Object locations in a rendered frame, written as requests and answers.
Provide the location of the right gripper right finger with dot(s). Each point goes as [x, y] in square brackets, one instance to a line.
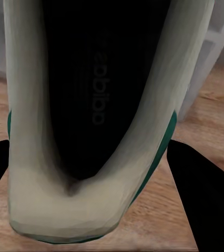
[200, 184]

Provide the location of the gym shoe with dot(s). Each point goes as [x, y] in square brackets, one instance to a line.
[94, 92]

